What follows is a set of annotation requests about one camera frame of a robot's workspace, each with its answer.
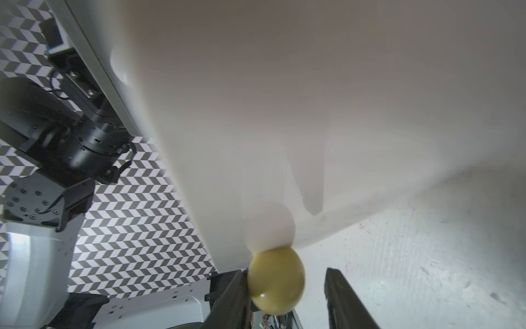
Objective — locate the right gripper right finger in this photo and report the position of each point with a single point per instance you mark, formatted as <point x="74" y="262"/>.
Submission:
<point x="345" y="309"/>

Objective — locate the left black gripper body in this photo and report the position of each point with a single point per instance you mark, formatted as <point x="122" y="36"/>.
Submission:
<point x="99" y="137"/>

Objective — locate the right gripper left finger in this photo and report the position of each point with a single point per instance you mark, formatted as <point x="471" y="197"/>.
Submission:
<point x="229" y="301"/>

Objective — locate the yellow drawer knob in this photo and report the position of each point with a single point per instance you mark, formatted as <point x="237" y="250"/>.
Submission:
<point x="276" y="280"/>

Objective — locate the grey drawer cabinet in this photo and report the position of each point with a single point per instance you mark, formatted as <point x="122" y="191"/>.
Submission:
<point x="284" y="122"/>

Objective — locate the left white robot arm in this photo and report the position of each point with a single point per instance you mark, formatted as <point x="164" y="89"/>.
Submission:
<point x="43" y="211"/>

